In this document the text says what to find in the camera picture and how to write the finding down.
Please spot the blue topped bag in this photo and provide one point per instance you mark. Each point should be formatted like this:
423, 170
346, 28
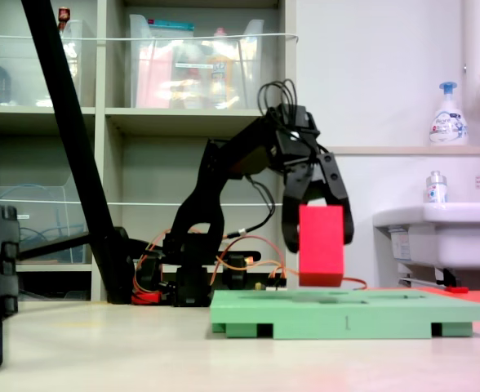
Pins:
170, 26

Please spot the white soap pump bottle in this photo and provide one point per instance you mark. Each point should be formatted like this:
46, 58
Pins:
448, 126

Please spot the green shape sorter board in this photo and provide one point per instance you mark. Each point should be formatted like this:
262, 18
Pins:
305, 316

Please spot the white sink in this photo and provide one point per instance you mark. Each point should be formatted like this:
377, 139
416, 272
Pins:
460, 241

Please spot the large clear plastic bin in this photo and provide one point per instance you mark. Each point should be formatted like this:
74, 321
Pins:
248, 81

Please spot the narrow clear plastic bin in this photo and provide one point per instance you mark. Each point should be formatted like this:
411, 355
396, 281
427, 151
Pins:
87, 73

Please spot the large orange foam slab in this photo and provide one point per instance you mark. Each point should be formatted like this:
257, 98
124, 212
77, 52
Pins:
432, 289

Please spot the red square block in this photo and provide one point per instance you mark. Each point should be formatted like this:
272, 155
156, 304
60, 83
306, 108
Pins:
321, 245

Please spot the red arm base mount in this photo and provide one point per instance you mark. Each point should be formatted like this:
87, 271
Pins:
146, 298

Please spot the black circuit board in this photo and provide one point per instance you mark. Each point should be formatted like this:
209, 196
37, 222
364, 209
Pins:
276, 281

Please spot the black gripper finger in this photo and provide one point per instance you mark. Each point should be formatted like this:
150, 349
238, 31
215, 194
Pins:
338, 183
291, 212

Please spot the beige shelf unit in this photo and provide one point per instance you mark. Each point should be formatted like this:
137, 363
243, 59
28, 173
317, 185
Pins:
109, 61

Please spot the black table clamp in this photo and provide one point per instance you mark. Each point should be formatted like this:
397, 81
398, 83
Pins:
236, 273
150, 269

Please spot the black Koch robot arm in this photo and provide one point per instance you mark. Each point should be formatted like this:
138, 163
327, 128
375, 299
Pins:
205, 192

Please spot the small white bottle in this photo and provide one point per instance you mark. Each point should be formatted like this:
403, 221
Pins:
436, 192

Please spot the yellow labelled bottle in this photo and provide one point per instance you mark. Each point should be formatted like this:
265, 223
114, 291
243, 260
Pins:
219, 81

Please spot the red capped bottle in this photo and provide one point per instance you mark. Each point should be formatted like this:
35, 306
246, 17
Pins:
63, 16

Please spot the black camera tripod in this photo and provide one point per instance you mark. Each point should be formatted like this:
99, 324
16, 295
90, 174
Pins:
59, 81

